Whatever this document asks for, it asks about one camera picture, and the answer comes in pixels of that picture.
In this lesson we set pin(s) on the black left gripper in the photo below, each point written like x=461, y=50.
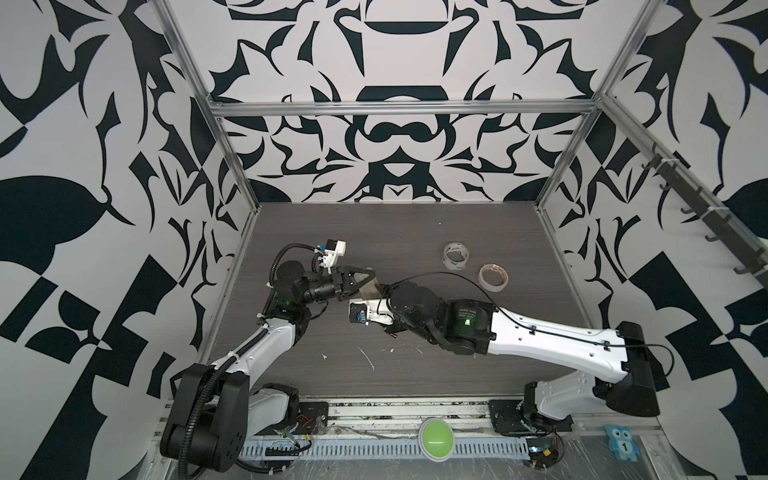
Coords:
x=340, y=276

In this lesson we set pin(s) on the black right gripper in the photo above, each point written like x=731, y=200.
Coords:
x=394, y=288

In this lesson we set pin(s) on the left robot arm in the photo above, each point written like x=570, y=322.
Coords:
x=217, y=406

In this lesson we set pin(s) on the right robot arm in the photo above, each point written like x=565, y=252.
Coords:
x=610, y=368

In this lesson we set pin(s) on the large clear printed tape roll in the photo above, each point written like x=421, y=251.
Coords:
x=455, y=256

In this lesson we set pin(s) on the small white orange tape roll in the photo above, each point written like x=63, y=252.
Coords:
x=493, y=278

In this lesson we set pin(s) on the green round button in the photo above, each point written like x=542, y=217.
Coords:
x=436, y=440

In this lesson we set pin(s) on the blue owl figurine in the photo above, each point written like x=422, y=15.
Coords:
x=622, y=444

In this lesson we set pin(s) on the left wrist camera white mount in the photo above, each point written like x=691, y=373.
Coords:
x=326, y=256

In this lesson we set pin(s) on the white slotted cable duct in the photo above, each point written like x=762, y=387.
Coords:
x=515, y=449

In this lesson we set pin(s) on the black wall hook rack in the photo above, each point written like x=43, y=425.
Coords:
x=701, y=204

